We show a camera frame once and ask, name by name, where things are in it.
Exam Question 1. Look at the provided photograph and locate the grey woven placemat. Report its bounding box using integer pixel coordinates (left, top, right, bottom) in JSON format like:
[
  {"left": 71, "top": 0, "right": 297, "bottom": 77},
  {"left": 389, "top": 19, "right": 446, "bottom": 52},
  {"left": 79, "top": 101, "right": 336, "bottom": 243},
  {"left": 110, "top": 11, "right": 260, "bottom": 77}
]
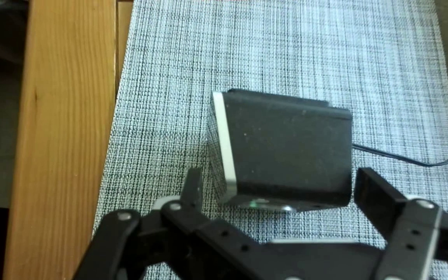
[{"left": 90, "top": 0, "right": 448, "bottom": 280}]

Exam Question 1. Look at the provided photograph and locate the wooden table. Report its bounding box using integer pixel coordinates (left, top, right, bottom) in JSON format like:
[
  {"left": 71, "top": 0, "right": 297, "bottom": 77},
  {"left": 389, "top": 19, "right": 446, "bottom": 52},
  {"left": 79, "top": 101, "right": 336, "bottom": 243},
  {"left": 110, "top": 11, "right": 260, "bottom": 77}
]
[{"left": 3, "top": 0, "right": 448, "bottom": 280}]

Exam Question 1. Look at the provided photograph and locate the black cable of box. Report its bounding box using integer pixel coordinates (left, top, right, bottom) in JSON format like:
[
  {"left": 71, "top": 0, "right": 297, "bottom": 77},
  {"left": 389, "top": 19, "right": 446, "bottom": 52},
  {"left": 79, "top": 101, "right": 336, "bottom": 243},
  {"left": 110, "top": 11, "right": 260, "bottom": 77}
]
[{"left": 350, "top": 142, "right": 448, "bottom": 170}]

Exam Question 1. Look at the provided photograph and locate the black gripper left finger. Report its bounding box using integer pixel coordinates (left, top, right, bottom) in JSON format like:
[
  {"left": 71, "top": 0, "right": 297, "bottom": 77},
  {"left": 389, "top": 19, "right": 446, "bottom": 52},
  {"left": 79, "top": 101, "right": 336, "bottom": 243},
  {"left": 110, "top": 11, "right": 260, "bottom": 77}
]
[{"left": 71, "top": 167, "right": 267, "bottom": 280}]

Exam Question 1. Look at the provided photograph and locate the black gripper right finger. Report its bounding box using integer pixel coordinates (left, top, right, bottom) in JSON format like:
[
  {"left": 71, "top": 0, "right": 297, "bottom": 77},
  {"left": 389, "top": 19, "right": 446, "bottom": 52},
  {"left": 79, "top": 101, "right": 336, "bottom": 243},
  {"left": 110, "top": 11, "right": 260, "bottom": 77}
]
[{"left": 353, "top": 167, "right": 448, "bottom": 280}]

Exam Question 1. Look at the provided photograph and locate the black box object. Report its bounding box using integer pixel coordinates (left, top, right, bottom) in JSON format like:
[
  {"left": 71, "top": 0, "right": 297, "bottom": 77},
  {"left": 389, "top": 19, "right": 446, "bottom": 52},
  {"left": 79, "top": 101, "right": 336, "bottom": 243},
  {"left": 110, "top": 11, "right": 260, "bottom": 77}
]
[{"left": 205, "top": 87, "right": 355, "bottom": 213}]

